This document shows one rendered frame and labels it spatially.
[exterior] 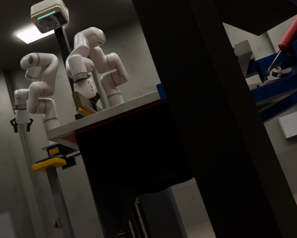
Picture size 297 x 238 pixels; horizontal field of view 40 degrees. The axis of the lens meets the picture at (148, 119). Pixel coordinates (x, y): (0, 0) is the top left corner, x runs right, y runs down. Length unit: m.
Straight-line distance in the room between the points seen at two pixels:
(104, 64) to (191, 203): 9.67
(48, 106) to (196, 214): 9.59
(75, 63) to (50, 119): 0.68
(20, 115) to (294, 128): 9.59
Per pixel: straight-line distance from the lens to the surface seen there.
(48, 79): 2.61
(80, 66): 2.02
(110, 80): 2.52
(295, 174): 11.98
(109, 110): 1.64
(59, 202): 2.08
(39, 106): 2.61
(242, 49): 1.60
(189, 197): 11.92
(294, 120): 11.82
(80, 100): 1.79
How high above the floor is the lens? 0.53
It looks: 13 degrees up
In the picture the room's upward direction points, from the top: 19 degrees counter-clockwise
